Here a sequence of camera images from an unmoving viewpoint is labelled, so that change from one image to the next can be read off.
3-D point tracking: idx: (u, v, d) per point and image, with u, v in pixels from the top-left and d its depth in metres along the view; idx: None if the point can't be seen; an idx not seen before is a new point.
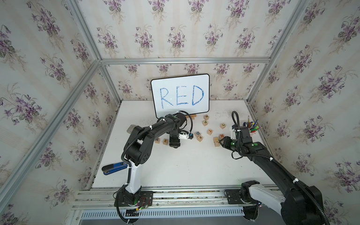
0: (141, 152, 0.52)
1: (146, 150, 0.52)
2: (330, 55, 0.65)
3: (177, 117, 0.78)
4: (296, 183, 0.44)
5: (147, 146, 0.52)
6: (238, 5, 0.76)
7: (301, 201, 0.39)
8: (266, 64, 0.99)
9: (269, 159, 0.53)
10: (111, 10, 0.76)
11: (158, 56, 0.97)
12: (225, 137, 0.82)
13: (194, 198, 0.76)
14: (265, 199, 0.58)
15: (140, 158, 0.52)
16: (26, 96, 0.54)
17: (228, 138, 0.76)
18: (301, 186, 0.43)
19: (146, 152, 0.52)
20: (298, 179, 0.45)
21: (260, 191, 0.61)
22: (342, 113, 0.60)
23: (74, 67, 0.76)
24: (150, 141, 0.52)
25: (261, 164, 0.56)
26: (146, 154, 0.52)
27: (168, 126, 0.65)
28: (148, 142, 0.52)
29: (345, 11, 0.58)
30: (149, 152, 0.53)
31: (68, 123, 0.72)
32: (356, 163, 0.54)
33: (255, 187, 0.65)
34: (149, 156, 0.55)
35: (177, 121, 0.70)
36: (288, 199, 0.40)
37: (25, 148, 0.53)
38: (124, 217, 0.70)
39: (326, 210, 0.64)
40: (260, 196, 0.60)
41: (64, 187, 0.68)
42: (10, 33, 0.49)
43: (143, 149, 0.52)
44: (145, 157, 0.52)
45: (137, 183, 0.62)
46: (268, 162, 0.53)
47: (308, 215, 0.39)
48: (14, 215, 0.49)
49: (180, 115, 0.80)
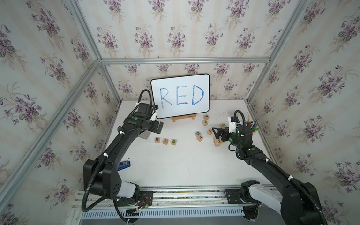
0: (107, 187, 0.41)
1: (113, 182, 0.41)
2: (330, 55, 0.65)
3: (142, 116, 0.64)
4: (291, 180, 0.46)
5: (111, 179, 0.40)
6: (238, 4, 0.76)
7: (296, 197, 0.40)
8: (266, 64, 0.99)
9: (265, 160, 0.56)
10: (110, 10, 0.76)
11: (158, 56, 0.97)
12: (223, 131, 0.75)
13: (194, 198, 0.76)
14: (266, 200, 0.57)
15: (109, 194, 0.42)
16: (26, 96, 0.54)
17: (226, 133, 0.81)
18: (295, 182, 0.45)
19: (113, 184, 0.41)
20: (293, 176, 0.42)
21: (259, 192, 0.61)
22: (343, 113, 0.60)
23: (74, 67, 0.76)
24: (112, 172, 0.40)
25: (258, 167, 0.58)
26: (115, 185, 0.42)
27: (129, 140, 0.51)
28: (110, 175, 0.40)
29: (346, 11, 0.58)
30: (118, 180, 0.44)
31: (68, 123, 0.72)
32: (356, 163, 0.54)
33: (254, 188, 0.64)
34: (120, 183, 0.45)
35: (143, 120, 0.58)
36: (286, 197, 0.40)
37: (25, 148, 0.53)
38: (124, 216, 0.70)
39: (326, 210, 0.64)
40: (260, 196, 0.60)
41: (64, 187, 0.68)
42: (10, 33, 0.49)
43: (108, 184, 0.41)
44: (116, 188, 0.43)
45: (129, 190, 0.59)
46: (265, 164, 0.55)
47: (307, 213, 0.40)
48: (14, 214, 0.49)
49: (142, 107, 0.64)
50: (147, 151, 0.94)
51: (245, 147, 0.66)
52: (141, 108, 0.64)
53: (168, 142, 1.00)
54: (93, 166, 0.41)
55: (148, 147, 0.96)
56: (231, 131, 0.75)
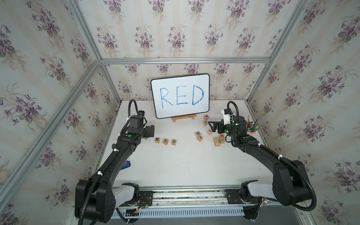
0: (101, 210, 0.39)
1: (107, 203, 0.39)
2: (330, 55, 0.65)
3: (134, 131, 0.63)
4: (281, 159, 0.49)
5: (106, 200, 0.38)
6: (238, 5, 0.76)
7: (285, 172, 0.43)
8: (266, 64, 0.99)
9: (258, 144, 0.60)
10: (111, 10, 0.76)
11: (158, 56, 0.97)
12: (218, 123, 0.78)
13: (194, 198, 0.76)
14: (264, 192, 0.58)
15: (104, 218, 0.39)
16: (26, 96, 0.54)
17: (221, 126, 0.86)
18: (285, 161, 0.48)
19: (108, 206, 0.39)
20: (282, 156, 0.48)
21: (257, 185, 0.63)
22: (343, 113, 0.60)
23: (75, 67, 0.77)
24: (108, 191, 0.39)
25: (251, 152, 0.61)
26: (109, 206, 0.40)
27: (123, 157, 0.50)
28: (106, 194, 0.38)
29: (346, 11, 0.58)
30: (113, 200, 0.42)
31: (68, 123, 0.72)
32: (356, 163, 0.54)
33: (252, 183, 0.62)
34: (114, 204, 0.43)
35: (137, 136, 0.59)
36: (275, 174, 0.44)
37: (25, 148, 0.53)
38: (124, 217, 0.70)
39: (326, 210, 0.64)
40: (258, 189, 0.61)
41: (64, 187, 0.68)
42: (10, 33, 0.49)
43: (102, 205, 0.39)
44: (109, 209, 0.40)
45: (128, 192, 0.60)
46: (258, 148, 0.58)
47: (296, 189, 0.42)
48: (14, 215, 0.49)
49: (134, 122, 0.62)
50: (147, 151, 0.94)
51: (240, 135, 0.70)
52: (133, 123, 0.62)
53: (168, 141, 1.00)
54: (86, 186, 0.40)
55: (148, 148, 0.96)
56: (226, 124, 0.78)
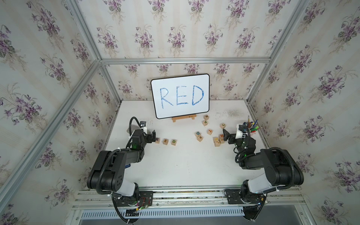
0: (115, 170, 0.46)
1: (121, 169, 0.46)
2: (330, 55, 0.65)
3: (138, 147, 0.73)
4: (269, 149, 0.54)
5: (122, 163, 0.47)
6: (238, 5, 0.76)
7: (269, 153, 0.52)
8: (266, 64, 0.99)
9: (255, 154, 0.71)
10: (111, 10, 0.76)
11: (158, 56, 0.97)
12: (230, 135, 0.83)
13: (194, 198, 0.76)
14: (259, 183, 0.60)
15: (115, 185, 0.43)
16: (26, 96, 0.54)
17: (232, 138, 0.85)
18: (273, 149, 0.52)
19: (120, 173, 0.45)
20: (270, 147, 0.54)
21: (255, 178, 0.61)
22: (343, 113, 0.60)
23: (75, 67, 0.77)
24: (124, 158, 0.48)
25: (252, 162, 0.67)
26: (120, 175, 0.45)
27: (132, 160, 0.61)
28: (122, 160, 0.48)
29: (345, 11, 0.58)
30: (123, 174, 0.47)
31: (68, 123, 0.72)
32: (356, 163, 0.54)
33: (251, 179, 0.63)
34: (123, 179, 0.47)
35: (139, 152, 0.68)
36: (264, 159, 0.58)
37: (25, 149, 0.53)
38: (124, 216, 0.70)
39: (327, 210, 0.64)
40: (255, 182, 0.64)
41: (64, 187, 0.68)
42: (10, 33, 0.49)
43: (118, 166, 0.47)
44: (119, 179, 0.45)
45: (130, 187, 0.61)
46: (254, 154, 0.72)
47: (281, 168, 0.47)
48: (14, 215, 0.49)
49: (136, 139, 0.70)
50: (147, 152, 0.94)
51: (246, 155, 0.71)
52: (134, 141, 0.71)
53: (168, 141, 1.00)
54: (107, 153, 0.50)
55: (148, 148, 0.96)
56: (237, 138, 0.83)
